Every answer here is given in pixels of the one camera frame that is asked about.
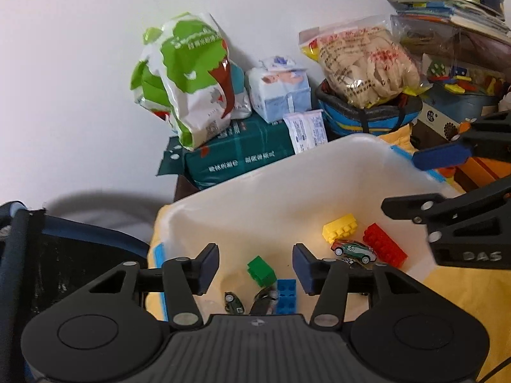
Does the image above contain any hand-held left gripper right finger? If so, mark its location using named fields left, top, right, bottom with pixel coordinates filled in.
left=291, top=243, right=440, bottom=330

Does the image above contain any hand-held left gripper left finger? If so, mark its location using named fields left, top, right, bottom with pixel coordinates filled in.
left=70, top=243, right=221, bottom=330

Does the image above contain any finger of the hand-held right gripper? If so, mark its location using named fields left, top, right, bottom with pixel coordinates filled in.
left=381, top=176, right=511, bottom=244
left=412, top=111, right=511, bottom=173

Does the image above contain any blue building brick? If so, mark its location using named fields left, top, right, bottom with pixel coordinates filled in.
left=276, top=278, right=298, bottom=315

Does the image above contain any green building brick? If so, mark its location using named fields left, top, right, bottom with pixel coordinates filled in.
left=247, top=256, right=277, bottom=287

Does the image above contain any small green toy car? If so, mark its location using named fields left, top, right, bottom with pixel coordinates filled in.
left=224, top=291, right=245, bottom=314

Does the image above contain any long red building brick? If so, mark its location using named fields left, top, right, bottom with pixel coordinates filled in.
left=362, top=223, right=408, bottom=268

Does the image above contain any black toy car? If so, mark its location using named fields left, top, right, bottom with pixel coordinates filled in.
left=249, top=286, right=279, bottom=316

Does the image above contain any white green red race car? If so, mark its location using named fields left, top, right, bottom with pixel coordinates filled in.
left=331, top=238, right=378, bottom=265

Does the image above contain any yellow building brick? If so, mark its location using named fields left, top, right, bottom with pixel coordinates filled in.
left=322, top=213, right=359, bottom=245

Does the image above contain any translucent white plastic storage bin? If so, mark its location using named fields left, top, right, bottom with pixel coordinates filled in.
left=154, top=133, right=460, bottom=324

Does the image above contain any white box with flower print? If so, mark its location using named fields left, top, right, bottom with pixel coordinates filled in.
left=415, top=101, right=466, bottom=144

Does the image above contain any orange box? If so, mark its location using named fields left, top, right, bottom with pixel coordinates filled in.
left=437, top=154, right=511, bottom=190

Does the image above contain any blue and black basket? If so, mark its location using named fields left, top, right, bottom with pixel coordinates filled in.
left=315, top=80, right=424, bottom=137

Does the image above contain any clear snack bag red print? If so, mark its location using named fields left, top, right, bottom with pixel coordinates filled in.
left=299, top=15, right=430, bottom=109

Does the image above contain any teal green package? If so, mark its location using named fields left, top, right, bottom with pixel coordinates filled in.
left=156, top=114, right=297, bottom=191

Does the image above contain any white wipes packet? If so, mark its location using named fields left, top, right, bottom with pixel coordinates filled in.
left=283, top=109, right=330, bottom=155

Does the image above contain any black mesh playpen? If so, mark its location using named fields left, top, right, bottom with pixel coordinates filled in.
left=0, top=201, right=154, bottom=372

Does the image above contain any light blue tissue pack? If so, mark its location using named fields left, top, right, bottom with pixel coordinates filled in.
left=245, top=55, right=312, bottom=124

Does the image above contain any green and white plastic bag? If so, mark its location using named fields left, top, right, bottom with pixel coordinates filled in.
left=130, top=12, right=236, bottom=150

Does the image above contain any black cable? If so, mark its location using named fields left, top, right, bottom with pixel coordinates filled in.
left=477, top=361, right=511, bottom=383

